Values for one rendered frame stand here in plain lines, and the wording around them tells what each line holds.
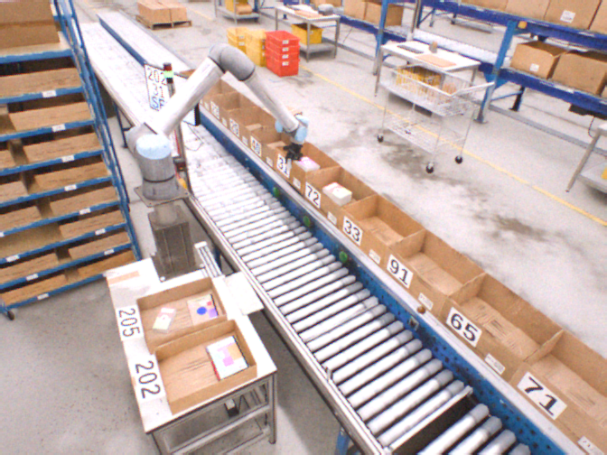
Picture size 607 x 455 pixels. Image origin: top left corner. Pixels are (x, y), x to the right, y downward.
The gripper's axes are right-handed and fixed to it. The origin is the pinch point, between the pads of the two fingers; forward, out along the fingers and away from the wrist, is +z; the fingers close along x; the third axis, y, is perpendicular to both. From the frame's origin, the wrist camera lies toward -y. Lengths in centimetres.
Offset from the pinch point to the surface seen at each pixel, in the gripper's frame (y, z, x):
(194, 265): 32, 43, -74
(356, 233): 75, 4, 0
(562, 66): -48, -99, 416
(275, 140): -58, 4, 24
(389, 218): 71, -1, 29
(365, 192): 48, -5, 28
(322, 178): 19.9, -2.0, 14.5
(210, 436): 110, 81, -93
